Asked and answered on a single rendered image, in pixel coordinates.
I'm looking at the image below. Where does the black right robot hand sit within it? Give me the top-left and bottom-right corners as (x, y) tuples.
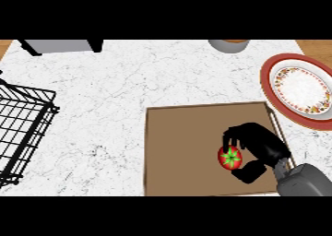
(222, 122), (292, 185)

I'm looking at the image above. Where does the red tomato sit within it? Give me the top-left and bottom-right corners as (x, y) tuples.
(217, 145), (244, 171)

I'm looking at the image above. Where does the brown wooden tray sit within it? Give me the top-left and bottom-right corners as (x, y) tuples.
(143, 100), (297, 197)

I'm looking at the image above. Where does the red rimmed floral plate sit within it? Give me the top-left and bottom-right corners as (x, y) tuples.
(260, 53), (332, 132)

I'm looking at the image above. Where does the grey round pot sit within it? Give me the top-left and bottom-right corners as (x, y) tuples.
(207, 40), (251, 54)

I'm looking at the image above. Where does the grey appliance with black legs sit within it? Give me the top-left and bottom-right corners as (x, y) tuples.
(16, 40), (105, 57)

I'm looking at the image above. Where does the black wire basket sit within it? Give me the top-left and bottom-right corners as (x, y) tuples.
(0, 65), (61, 197)

